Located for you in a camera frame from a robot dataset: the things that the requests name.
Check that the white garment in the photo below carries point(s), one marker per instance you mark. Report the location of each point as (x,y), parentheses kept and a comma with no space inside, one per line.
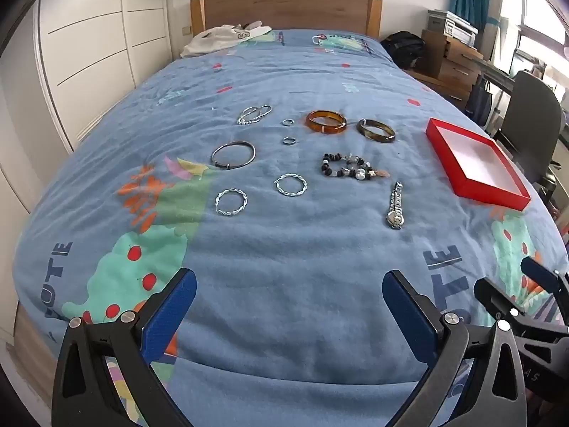
(218,39)

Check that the dark blue bag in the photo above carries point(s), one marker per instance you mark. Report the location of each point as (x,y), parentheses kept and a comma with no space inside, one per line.
(479,100)

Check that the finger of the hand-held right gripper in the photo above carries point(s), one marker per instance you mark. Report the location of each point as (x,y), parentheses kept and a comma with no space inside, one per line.
(493,296)
(540,272)

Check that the white printer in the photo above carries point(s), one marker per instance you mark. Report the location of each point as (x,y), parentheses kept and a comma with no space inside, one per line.
(451,26)

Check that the amber bangle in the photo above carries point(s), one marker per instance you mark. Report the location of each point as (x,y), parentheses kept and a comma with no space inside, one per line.
(326,122)

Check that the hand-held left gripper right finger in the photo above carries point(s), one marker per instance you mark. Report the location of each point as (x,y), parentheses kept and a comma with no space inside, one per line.
(406,313)

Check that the grey chair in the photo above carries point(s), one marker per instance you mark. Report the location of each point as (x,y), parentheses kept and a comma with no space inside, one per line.
(531,115)

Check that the wooden headboard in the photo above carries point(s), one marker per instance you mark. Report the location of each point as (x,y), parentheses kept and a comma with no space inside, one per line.
(284,9)

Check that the silver wristwatch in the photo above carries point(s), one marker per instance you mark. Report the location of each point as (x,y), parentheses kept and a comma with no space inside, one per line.
(395,207)

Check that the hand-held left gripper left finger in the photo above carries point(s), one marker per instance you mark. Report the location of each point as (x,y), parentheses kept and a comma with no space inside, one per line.
(171,309)

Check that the dark green bangle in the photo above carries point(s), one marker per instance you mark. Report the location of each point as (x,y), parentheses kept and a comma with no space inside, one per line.
(376,130)

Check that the wooden drawer cabinet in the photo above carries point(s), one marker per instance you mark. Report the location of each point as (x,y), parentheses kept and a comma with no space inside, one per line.
(449,69)

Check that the white wardrobe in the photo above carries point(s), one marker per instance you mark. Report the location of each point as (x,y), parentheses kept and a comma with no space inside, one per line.
(98,49)

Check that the black backpack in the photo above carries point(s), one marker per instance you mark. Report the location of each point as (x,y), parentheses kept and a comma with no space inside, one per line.
(402,49)

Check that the plain silver bangle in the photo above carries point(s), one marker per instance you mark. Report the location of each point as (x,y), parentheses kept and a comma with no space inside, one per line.
(233,155)

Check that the red shallow box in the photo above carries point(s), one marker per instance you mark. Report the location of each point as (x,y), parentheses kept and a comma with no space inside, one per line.
(478,164)

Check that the twisted silver hoop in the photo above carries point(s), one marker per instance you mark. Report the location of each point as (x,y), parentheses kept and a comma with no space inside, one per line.
(290,185)
(231,203)

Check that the glass desk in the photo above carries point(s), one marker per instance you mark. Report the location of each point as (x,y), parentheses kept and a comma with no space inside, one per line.
(495,75)

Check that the blue printed blanket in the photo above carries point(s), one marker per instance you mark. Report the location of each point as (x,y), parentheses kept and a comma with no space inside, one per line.
(275,231)

